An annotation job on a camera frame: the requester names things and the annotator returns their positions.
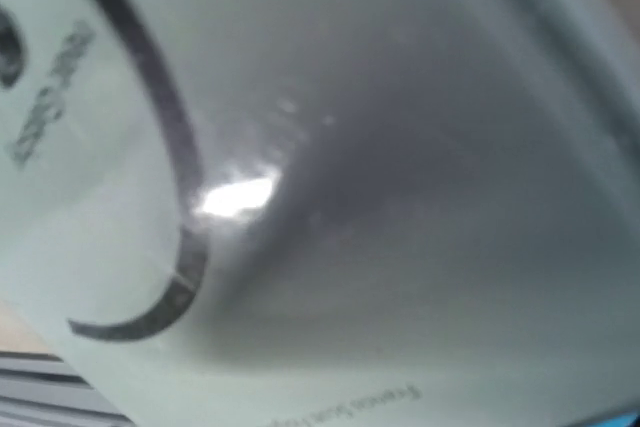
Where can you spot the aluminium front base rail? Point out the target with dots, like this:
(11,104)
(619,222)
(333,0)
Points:
(43,390)

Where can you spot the black blue highlighter marker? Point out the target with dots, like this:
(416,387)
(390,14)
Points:
(624,420)

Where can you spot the grey book with G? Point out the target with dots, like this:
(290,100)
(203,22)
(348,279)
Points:
(327,212)

